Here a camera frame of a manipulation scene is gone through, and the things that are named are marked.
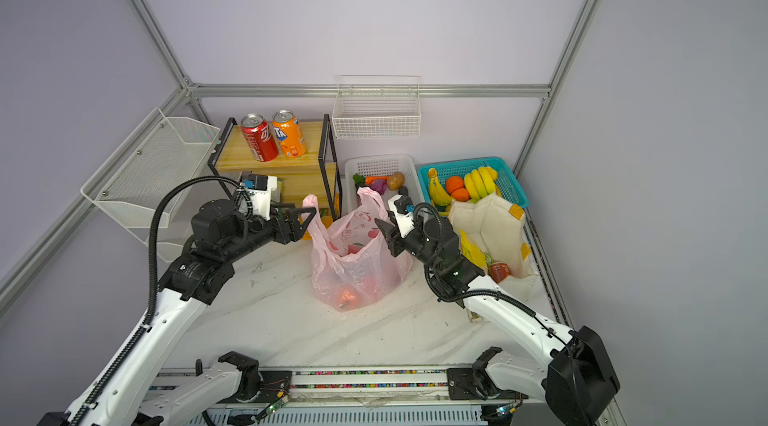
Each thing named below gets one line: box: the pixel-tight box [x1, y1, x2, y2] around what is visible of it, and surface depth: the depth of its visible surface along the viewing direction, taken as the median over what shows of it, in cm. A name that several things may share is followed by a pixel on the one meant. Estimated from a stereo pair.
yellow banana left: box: [427, 167, 454, 216], surface depth 114 cm
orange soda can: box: [272, 109, 307, 159], surface depth 73 cm
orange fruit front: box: [451, 187, 471, 202], surface depth 112 cm
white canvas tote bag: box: [450, 192, 539, 300], surface depth 88 cm
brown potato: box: [387, 171, 405, 191], surface depth 116 cm
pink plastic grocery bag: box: [302, 187, 414, 312], surface depth 78 cm
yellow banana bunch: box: [464, 166, 498, 204], surface depth 109 cm
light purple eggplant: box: [352, 173, 366, 192], surface depth 117 cm
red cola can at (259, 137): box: [240, 113, 279, 162], surface depth 72 cm
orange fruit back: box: [446, 176, 464, 194], surface depth 115 cm
